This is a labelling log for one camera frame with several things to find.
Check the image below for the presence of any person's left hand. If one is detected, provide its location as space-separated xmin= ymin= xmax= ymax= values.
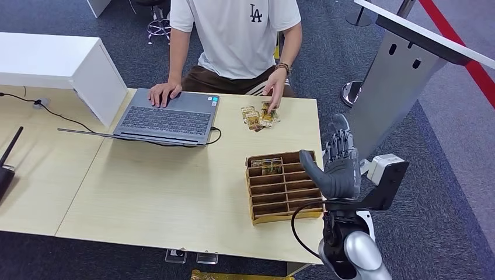
xmin=262 ymin=67 xmax=290 ymax=113

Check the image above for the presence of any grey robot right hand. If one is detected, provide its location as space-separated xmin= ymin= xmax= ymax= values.
xmin=298 ymin=113 xmax=362 ymax=201

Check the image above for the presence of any person's right hand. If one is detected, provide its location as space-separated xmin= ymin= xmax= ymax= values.
xmin=148 ymin=82 xmax=183 ymax=109

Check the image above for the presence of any wooden slotted card holder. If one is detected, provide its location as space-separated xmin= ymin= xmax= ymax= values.
xmin=245 ymin=150 xmax=326 ymax=226

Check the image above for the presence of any person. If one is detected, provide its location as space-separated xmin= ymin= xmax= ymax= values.
xmin=148 ymin=0 xmax=303 ymax=113

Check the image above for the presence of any grey laptop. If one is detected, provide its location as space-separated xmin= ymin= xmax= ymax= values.
xmin=58 ymin=87 xmax=221 ymax=148

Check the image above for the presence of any chrome stool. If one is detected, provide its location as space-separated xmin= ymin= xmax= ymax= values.
xmin=135 ymin=0 xmax=172 ymax=45

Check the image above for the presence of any chrome stanchion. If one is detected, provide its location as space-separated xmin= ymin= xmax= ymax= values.
xmin=340 ymin=0 xmax=417 ymax=108
xmin=345 ymin=4 xmax=373 ymax=28

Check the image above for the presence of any silver kiosk stand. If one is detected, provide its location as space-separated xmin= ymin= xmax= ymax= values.
xmin=344 ymin=0 xmax=495 ymax=163

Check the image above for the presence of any white furniture panel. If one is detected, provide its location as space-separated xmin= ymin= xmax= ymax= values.
xmin=85 ymin=0 xmax=113 ymax=19

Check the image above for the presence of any white cabinet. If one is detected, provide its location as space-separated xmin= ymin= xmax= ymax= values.
xmin=0 ymin=31 xmax=129 ymax=128

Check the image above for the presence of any gold foil sheet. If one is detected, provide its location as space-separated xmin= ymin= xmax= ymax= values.
xmin=190 ymin=269 xmax=295 ymax=280

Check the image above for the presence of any clear acrylic clip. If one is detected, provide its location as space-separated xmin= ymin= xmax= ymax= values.
xmin=196 ymin=251 xmax=219 ymax=265
xmin=165 ymin=248 xmax=189 ymax=265

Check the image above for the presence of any red barrier belt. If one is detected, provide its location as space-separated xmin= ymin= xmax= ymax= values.
xmin=419 ymin=0 xmax=495 ymax=109

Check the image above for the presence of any black router with antenna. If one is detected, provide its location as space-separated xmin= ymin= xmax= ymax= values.
xmin=0 ymin=126 xmax=25 ymax=202

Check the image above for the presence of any pale wrist camera, black bracket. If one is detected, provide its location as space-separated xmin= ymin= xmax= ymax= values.
xmin=324 ymin=153 xmax=410 ymax=212

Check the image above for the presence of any black laptop power cable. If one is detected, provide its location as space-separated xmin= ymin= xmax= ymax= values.
xmin=147 ymin=126 xmax=223 ymax=148

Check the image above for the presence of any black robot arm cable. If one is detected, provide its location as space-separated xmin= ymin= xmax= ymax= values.
xmin=291 ymin=200 xmax=338 ymax=260

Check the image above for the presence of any thin black desk cable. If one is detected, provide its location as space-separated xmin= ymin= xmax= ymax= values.
xmin=0 ymin=92 xmax=96 ymax=134

